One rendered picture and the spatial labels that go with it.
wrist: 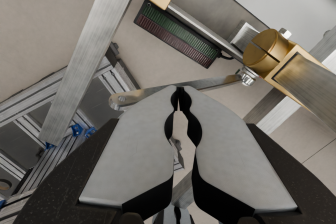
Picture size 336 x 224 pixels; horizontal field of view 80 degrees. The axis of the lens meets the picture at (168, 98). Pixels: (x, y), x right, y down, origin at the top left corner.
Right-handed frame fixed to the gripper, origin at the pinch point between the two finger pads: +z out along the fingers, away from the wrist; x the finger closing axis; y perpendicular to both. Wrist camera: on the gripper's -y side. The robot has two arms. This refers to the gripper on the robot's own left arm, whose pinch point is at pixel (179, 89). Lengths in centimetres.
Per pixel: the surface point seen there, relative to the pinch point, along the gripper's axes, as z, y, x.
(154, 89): 3.4, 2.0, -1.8
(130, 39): 96, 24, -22
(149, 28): 26.6, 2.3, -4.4
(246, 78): 11.6, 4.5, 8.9
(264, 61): 10.6, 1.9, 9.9
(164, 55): 96, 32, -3
